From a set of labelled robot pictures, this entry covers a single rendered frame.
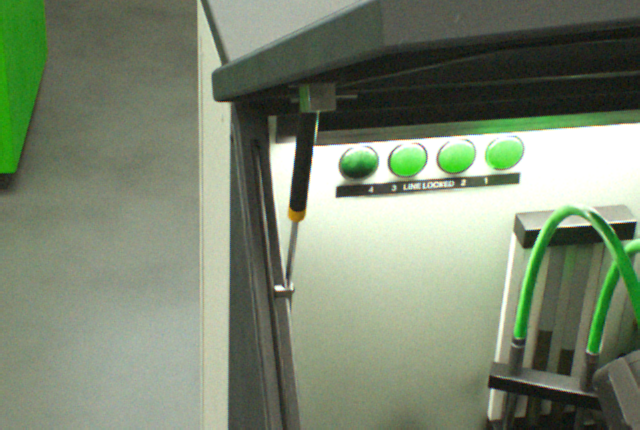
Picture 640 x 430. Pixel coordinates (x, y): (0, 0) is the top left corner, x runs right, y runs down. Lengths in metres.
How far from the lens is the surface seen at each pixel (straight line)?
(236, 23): 1.63
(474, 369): 1.82
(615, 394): 1.06
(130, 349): 3.50
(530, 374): 1.74
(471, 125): 1.56
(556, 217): 1.53
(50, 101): 4.64
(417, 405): 1.84
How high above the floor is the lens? 2.19
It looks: 32 degrees down
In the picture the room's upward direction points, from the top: 3 degrees clockwise
